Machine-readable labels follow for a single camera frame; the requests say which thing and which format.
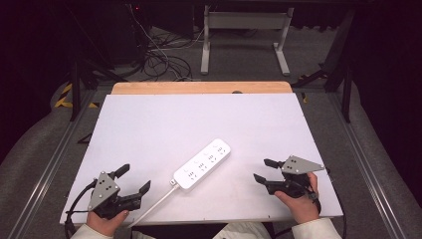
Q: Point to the person's left hand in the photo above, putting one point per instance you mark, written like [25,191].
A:
[104,225]

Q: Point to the person's white clothing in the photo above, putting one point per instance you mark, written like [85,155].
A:
[239,232]

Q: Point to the aluminium floor rail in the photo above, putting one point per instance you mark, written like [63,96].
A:
[46,172]
[368,172]

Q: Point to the black metal stand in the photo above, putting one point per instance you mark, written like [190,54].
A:
[75,86]
[346,86]

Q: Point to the yellow black hazard tape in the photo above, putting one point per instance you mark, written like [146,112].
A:
[64,99]

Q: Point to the white metal desk frame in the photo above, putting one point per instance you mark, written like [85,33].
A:
[245,20]

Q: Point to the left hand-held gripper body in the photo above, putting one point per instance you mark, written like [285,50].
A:
[104,192]

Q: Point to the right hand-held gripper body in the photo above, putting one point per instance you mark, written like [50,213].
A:
[298,166]

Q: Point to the person's right hand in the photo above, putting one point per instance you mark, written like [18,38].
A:
[303,209]

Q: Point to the white power strip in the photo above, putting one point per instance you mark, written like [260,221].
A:
[202,164]

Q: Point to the dark equipment cabinet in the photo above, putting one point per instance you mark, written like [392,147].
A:
[127,33]

